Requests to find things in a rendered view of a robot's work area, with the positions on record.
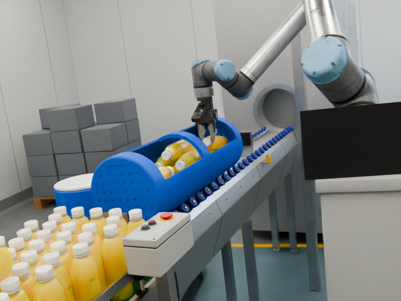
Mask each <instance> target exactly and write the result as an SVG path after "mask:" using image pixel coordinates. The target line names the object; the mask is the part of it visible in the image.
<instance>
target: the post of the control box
mask: <svg viewBox="0 0 401 301"><path fill-rule="evenodd" d="M156 285H157V289H158V298H159V301H178V296H177V288H176V283H175V274H174V266H172V267H171V268H170V269H169V270H168V271H167V272H166V273H165V274H164V275H163V276H162V277H161V278H157V277H156Z"/></svg>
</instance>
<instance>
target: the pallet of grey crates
mask: <svg viewBox="0 0 401 301"><path fill-rule="evenodd" d="M94 109H95V117H96V121H97V122H95V121H94V114H93V109H92V104H90V105H80V103H77V104H70V105H58V106H51V107H46V108H43V109H39V116H40V120H41V126H42V129H43V130H39V131H35V132H32V133H29V134H25V135H22V136H23V142H24V148H25V152H26V156H27V157H26V159H27V164H28V168H29V174H30V177H31V178H30V179H31V182H32V188H33V194H34V198H33V202H34V205H35V209H43V208H44V207H46V206H48V205H50V204H52V203H54V202H55V196H54V185H55V184H56V183H58V182H59V181H62V180H64V179H68V178H70V177H75V176H80V175H83V174H91V173H94V172H95V169H96V168H97V167H98V165H99V164H100V163H101V162H102V161H104V160H105V159H107V158H109V157H111V156H114V155H117V154H119V153H122V152H128V151H130V150H132V149H135V148H137V147H140V146H142V145H141V139H140V138H141V134H140V126H139V121H138V115H137V107H136V102H135V98H129V99H117V100H108V101H104V102H100V103H94ZM47 199H49V200H48V201H47Z"/></svg>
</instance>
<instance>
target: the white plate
mask: <svg viewBox="0 0 401 301"><path fill-rule="evenodd" d="M92 176H93V173H91V174H83V175H80V176H75V177H70V178H68V179H64V180H62V181H59V182H58V183H56V184H55V185H54V189H55V190H57V191H64V192H68V191H81V190H85V189H91V181H92Z"/></svg>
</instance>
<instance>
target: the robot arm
mask: <svg viewBox="0 0 401 301"><path fill-rule="evenodd" d="M305 25H307V28H308V33H309V39H310V44H309V46H308V48H307V49H305V50H304V52H303V55H302V57H301V68H302V70H303V72H304V73H305V75H306V77H307V78H308V79H309V80H311V82H312V83H313V84H314V85H315V86H316V87H317V88H318V89H319V91H320V92H321V93H322V94H323V95H324V96H325V97H326V98H327V99H328V100H329V101H330V102H331V103H332V105H333V106H334V108H340V107H347V106H360V105H372V104H379V103H380V102H379V99H378V94H377V89H376V86H375V80H374V77H373V76H372V74H371V72H370V71H369V70H368V69H367V68H365V67H363V66H359V65H358V64H357V63H356V61H355V59H354V57H353V53H352V50H351V46H350V42H349V40H348V39H347V38H346V37H345V36H342V34H341V30H340V26H339V22H338V17H337V13H336V10H335V5H334V0H302V1H301V2H300V3H299V4H298V5H297V6H296V8H295V9H294V10H293V11H292V13H291V14H290V15H289V16H288V17H287V18H286V19H285V20H284V21H283V23H282V24H281V25H280V26H279V27H278V28H277V29H276V30H275V32H274V33H273V34H272V35H271V36H270V38H269V39H268V40H267V41H266V42H265V43H264V44H263V45H262V47H261V48H260V49H259V50H258V51H257V52H256V53H255V54H254V56H253V57H252V58H251V59H250V60H249V62H248V63H247V64H246V65H245V66H244V67H243V68H242V69H241V70H240V71H239V72H238V73H237V72H236V69H235V66H234V64H233V63H232V62H231V61H230V60H224V59H221V60H216V61H210V59H203V60H197V61H194V62H192V63H191V71H192V80H193V89H194V90H193V92H194V95H195V98H197V101H200V102H201V103H199V104H198V106H197V108H196V109H195V111H194V113H193V115H192V117H191V120H192V122H195V126H196V130H197V132H198V135H199V137H200V139H201V140H202V141H203V139H204V134H205V127H204V126H203V123H205V122H206V123H207V124H209V122H210V124H209V126H208V130H209V131H210V136H211V141H212V143H214V140H215V135H216V134H217V129H216V120H218V115H217V118H216V113H217V109H214V107H213V101H212V96H213V95H214V89H213V84H212V82H214V81H216V82H218V83H219V84H220V85H221V86H222V87H223V88H225V89H226V90H227V91H228V92H229V93H230V94H231V95H232V96H233V97H235V98H236V99H238V100H245V99H247V98H248V97H249V96H250V95H251V94H252V92H253V87H252V86H253V85H254V84H255V82H256V81H257V79H258V78H259V77H260V76H261V75H262V74H263V73H264V72H265V71H266V69H267V68H268V67H269V66H270V65H271V64H272V63H273V62H274V61H275V60H276V58H277V57H278V56H279V55H280V54H281V52H282V51H283V50H284V49H285V48H286V47H287V46H288V45H289V44H290V42H291V41H292V40H293V39H294V38H295V37H296V36H297V35H298V34H299V32H300V31H301V30H302V29H303V28H304V26H305Z"/></svg>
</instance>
